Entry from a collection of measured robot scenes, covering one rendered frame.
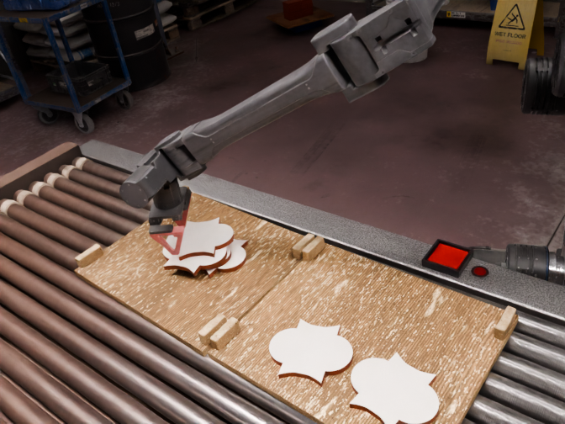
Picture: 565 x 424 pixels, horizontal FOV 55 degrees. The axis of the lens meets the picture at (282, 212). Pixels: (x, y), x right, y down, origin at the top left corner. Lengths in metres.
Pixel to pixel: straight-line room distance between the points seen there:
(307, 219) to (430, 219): 1.57
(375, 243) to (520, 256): 0.87
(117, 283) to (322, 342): 0.47
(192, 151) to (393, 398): 0.53
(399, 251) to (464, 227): 1.59
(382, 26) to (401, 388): 0.53
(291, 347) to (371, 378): 0.14
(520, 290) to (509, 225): 1.69
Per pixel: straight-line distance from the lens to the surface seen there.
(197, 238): 1.16
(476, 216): 2.81
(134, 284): 1.17
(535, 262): 1.96
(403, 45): 0.81
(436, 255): 1.13
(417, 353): 0.94
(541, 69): 1.89
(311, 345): 0.94
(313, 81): 0.84
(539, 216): 2.86
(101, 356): 1.08
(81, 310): 1.19
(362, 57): 0.81
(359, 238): 1.20
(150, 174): 1.00
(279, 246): 1.16
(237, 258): 1.14
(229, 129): 0.93
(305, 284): 1.07
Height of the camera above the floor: 1.66
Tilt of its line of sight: 35 degrees down
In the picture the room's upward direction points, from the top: 9 degrees counter-clockwise
